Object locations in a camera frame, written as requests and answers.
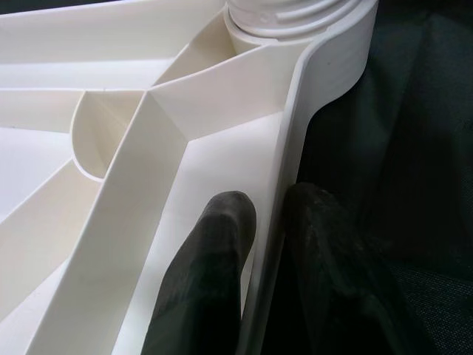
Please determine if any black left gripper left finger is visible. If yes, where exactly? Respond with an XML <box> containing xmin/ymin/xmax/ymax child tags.
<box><xmin>142</xmin><ymin>190</ymin><xmax>258</xmax><ymax>355</ymax></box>

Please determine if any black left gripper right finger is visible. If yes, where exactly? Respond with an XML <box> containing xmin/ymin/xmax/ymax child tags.
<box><xmin>254</xmin><ymin>182</ymin><xmax>426</xmax><ymax>355</ymax></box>

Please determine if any white plastic table top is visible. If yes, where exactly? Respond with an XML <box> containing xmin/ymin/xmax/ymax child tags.
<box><xmin>0</xmin><ymin>0</ymin><xmax>380</xmax><ymax>355</ymax></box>

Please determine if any white plastic table leg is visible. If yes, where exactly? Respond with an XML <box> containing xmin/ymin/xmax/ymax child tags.
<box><xmin>225</xmin><ymin>0</ymin><xmax>367</xmax><ymax>40</ymax></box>

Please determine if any black table cloth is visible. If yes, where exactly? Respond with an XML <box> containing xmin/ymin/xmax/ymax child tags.
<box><xmin>254</xmin><ymin>0</ymin><xmax>473</xmax><ymax>355</ymax></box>

